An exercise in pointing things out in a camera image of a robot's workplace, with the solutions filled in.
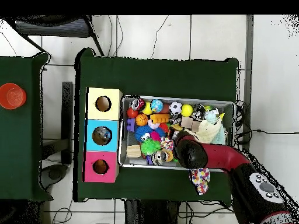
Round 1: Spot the globe print ball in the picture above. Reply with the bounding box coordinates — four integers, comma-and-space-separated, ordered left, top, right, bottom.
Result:
149, 99, 164, 113

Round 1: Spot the black cable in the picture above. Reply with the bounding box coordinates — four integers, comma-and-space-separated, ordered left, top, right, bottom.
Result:
237, 128, 299, 144

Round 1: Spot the orange plastic cup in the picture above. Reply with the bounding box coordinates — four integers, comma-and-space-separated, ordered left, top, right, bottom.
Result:
0, 82, 27, 110

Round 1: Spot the wooden box with three holes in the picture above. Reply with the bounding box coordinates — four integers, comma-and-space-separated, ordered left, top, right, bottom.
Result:
82, 87, 124, 183

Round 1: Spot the small basketball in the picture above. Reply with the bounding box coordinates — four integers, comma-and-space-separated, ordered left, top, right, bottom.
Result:
135, 113, 150, 127

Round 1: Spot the yellow ball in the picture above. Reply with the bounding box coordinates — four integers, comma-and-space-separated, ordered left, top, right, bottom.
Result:
181, 104, 194, 117

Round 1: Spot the crushed silver can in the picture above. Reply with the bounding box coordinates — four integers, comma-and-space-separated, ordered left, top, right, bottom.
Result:
151, 150, 168, 166

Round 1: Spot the crushed red can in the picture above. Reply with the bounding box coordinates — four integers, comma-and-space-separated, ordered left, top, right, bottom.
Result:
129, 98, 146, 111

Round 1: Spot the mint green cloth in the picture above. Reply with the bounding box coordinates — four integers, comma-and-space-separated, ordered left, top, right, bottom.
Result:
204, 108, 227, 145

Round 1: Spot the orange toy brick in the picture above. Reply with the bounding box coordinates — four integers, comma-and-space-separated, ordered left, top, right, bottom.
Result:
149, 113, 171, 124

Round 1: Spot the black chair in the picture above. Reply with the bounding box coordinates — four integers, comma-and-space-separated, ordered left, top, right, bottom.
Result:
9, 15, 105, 57

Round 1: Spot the ridged wooden block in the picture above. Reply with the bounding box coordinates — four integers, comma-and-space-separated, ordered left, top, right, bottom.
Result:
126, 144, 142, 159

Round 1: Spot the colourful patterned cloth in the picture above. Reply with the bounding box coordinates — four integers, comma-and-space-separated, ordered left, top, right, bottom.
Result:
160, 137, 175, 151

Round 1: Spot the cream knitted cloth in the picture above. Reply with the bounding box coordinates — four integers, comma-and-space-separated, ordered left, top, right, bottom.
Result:
186, 117, 223, 145

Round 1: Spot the wire mesh bin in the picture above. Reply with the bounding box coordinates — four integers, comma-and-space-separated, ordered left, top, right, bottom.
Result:
118, 94, 237, 172

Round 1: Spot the dark green table cloth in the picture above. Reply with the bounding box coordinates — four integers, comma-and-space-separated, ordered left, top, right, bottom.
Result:
0, 52, 53, 201
74, 47, 239, 202

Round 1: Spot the small green spiky ball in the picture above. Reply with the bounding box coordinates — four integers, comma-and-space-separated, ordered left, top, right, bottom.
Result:
140, 138, 162, 156

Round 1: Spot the soccer ball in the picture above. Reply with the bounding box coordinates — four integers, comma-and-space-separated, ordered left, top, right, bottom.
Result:
169, 101, 183, 116

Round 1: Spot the polka dot cloth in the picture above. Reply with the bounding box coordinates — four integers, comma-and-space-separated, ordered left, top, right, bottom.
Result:
188, 167, 211, 196

